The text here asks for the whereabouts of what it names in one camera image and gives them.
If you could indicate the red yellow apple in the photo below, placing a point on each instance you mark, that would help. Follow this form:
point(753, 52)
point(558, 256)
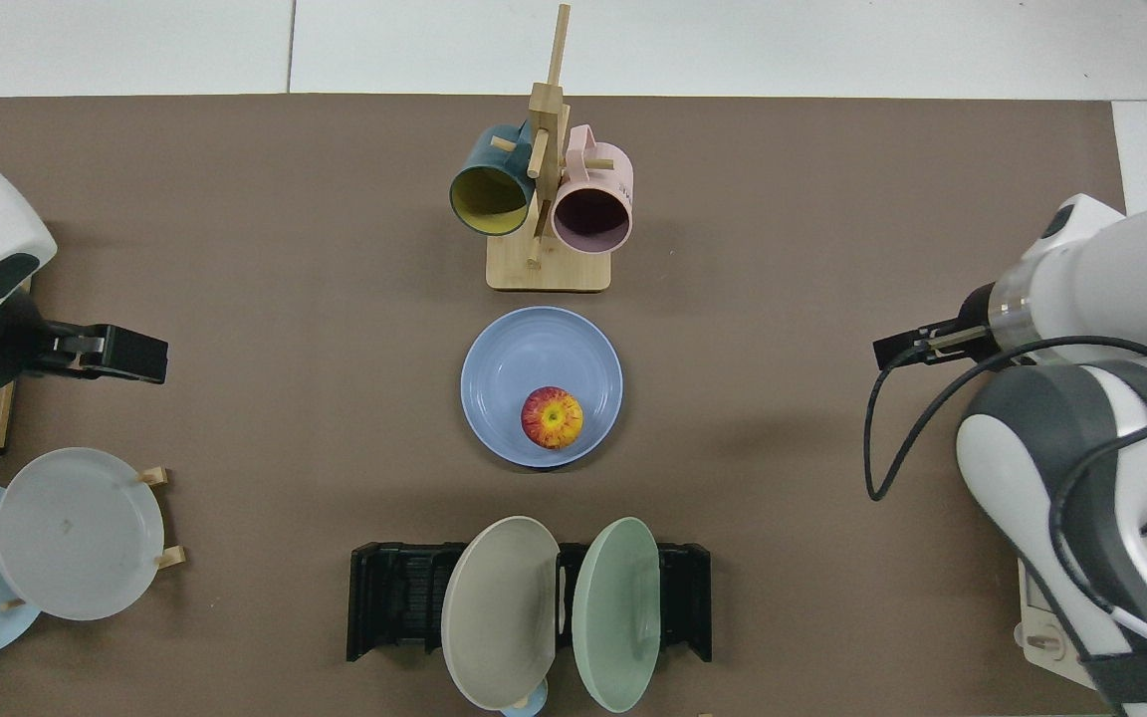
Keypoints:
point(552, 418)

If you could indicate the wooden plate stand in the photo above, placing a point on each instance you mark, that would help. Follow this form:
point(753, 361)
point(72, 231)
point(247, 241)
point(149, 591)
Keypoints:
point(155, 476)

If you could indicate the white plate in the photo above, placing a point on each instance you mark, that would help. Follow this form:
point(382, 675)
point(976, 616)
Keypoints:
point(76, 538)

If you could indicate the black dish rack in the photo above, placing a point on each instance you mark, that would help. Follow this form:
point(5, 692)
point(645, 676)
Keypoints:
point(389, 597)

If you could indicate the pale green plate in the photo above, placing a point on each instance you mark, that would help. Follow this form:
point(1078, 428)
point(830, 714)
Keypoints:
point(613, 617)

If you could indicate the beige grey plate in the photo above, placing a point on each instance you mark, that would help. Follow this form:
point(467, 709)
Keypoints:
point(499, 617)

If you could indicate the brown table cloth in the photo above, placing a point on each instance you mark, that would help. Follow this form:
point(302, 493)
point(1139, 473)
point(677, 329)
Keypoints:
point(335, 448)

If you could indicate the pale toaster oven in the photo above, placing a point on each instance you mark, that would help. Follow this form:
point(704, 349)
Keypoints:
point(1041, 637)

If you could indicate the pink cup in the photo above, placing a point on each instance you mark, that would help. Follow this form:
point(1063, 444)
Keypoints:
point(608, 169)

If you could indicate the wooden cup stand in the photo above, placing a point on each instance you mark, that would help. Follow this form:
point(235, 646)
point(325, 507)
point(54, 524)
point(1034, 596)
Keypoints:
point(554, 271)

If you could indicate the dark teal cup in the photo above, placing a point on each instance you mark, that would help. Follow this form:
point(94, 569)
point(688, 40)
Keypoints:
point(479, 159)

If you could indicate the small blue round thing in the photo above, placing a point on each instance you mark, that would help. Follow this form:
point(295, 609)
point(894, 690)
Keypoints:
point(526, 709)

